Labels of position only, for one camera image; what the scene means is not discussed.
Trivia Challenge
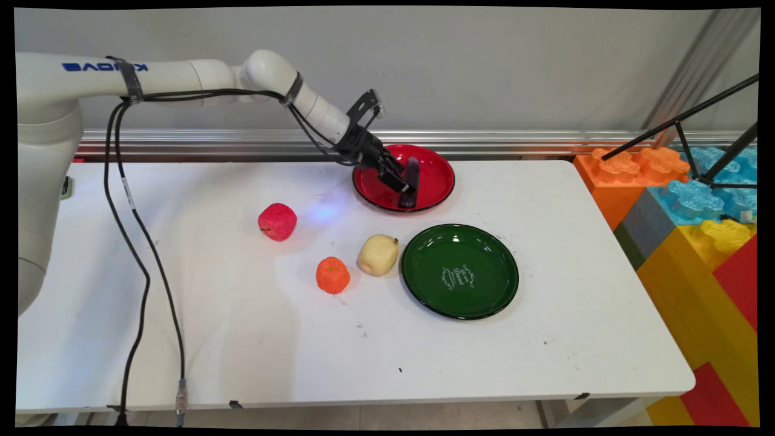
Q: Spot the grey table leg frame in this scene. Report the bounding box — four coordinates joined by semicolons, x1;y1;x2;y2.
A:
536;397;661;428

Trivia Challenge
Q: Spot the plain black cable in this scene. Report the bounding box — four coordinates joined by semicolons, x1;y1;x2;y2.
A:
103;88;364;427

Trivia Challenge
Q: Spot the orange giant building block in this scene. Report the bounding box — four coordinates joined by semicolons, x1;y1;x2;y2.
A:
572;147;691;231

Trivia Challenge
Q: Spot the slanted aluminium profile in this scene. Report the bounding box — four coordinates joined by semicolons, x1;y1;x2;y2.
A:
642;8;760;147

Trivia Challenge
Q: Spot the black tripod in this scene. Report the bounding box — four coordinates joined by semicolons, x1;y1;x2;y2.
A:
601;73;759;190

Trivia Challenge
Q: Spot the red plate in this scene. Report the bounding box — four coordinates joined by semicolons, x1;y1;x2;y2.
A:
352;144;456;213

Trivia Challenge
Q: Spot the orange toy tangerine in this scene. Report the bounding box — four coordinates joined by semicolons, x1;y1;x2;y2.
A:
315;256;351;296

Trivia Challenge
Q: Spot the purple toy eggplant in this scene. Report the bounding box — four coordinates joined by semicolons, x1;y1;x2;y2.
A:
400;156;421;210

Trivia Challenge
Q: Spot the red giant building block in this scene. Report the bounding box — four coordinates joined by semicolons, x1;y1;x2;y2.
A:
679;362;751;428
713;236;759;332

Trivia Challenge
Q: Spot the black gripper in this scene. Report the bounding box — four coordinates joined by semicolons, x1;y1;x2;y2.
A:
334;123;417;196

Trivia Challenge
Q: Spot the grey giant building block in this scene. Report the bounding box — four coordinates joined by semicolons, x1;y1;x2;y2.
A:
613;189;679;271

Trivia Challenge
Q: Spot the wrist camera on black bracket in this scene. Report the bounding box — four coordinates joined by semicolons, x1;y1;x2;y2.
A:
347;89;386;131

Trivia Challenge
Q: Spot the red toy apple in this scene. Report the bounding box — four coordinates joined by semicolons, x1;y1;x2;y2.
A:
258;202;298;242

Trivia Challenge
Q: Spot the yellow toy pear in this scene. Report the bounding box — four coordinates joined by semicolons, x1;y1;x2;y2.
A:
357;234;400;277

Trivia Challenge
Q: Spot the black velcro cable strap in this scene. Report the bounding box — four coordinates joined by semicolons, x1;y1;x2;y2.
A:
280;71;304;107
107;56;145;104

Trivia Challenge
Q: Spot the aluminium rail along wall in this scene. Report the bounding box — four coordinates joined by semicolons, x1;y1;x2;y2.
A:
76;128;757;160

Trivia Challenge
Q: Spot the yellow giant building block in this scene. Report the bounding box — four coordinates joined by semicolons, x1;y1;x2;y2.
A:
636;218;760;427

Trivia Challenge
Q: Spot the blue giant building block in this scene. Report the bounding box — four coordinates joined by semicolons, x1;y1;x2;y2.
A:
684;145;757;182
648;179;757;226

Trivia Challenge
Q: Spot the green plate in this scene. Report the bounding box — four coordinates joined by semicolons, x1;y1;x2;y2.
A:
401;223;520;321

